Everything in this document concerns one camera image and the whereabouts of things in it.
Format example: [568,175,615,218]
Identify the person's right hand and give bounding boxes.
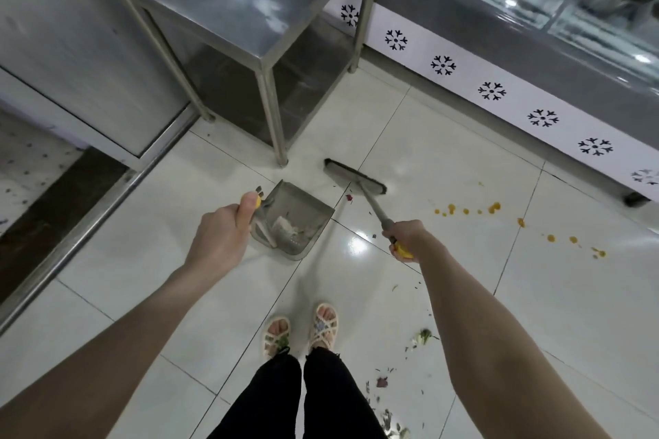
[382,219,439,265]

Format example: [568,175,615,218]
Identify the person's left hand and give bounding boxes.
[184,190,262,283]

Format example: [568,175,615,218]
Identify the grey broom with yellow cap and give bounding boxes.
[323,158,415,259]

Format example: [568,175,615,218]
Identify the grey dustpan with yellow-tipped handle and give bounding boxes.
[249,180,336,262]

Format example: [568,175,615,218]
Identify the leaf debris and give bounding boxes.
[205,186,441,439]

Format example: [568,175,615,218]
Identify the person's left forearm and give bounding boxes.
[0,263,227,439]

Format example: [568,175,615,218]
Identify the person's right forearm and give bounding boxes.
[417,243,611,439]

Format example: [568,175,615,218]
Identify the person's left beige sandal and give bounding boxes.
[262,316,293,358]

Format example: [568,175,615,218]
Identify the person's beige sandal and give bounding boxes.
[308,302,340,352]
[262,316,293,358]

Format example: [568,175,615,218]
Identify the person's right beige sandal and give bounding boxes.
[308,302,340,352]

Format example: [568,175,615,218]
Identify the person's black trousers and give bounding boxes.
[205,348,390,439]

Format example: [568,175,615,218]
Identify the orange liquid spill drops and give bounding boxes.
[434,202,608,259]

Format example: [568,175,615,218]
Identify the grey glass display freezer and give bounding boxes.
[321,0,659,208]

